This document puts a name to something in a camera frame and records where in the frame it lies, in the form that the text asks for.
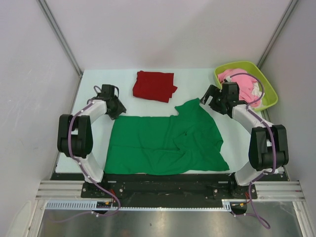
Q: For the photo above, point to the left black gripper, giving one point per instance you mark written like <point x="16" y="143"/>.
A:
<point x="120" y="109"/>

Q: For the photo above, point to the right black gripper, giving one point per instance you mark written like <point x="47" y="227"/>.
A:
<point x="214" y="92"/>

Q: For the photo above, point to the green t-shirt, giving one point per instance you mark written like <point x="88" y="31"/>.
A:
<point x="189" y="140"/>

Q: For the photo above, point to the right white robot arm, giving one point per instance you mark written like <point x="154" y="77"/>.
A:
<point x="268" y="148"/>

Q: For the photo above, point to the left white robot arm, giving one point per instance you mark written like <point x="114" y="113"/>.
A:
<point x="75" y="138"/>

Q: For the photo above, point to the pink t-shirt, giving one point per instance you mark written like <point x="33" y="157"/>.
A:
<point x="244" y="81"/>

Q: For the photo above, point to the white t-shirt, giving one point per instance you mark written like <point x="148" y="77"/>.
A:
<point x="256" y="92"/>

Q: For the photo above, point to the folded red t-shirt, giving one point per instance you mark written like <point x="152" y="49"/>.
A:
<point x="155" y="86"/>

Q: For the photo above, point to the lime green plastic basket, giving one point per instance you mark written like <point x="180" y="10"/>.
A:
<point x="270" y="97"/>

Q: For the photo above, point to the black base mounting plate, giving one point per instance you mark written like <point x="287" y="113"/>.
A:
<point x="184" y="190"/>

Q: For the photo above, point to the aluminium frame rail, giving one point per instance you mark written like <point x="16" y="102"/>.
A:
<point x="280" y="191"/>

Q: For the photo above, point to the left aluminium corner post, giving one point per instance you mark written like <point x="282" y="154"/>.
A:
<point x="46" y="10"/>

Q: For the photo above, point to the aluminium corner post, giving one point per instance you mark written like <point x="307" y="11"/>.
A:
<point x="46" y="10"/>
<point x="278" y="31"/>

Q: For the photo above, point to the slotted cable duct rail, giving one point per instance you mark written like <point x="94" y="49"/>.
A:
<point x="93" y="205"/>

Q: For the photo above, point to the right aluminium corner post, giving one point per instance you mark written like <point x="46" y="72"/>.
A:
<point x="278" y="31"/>

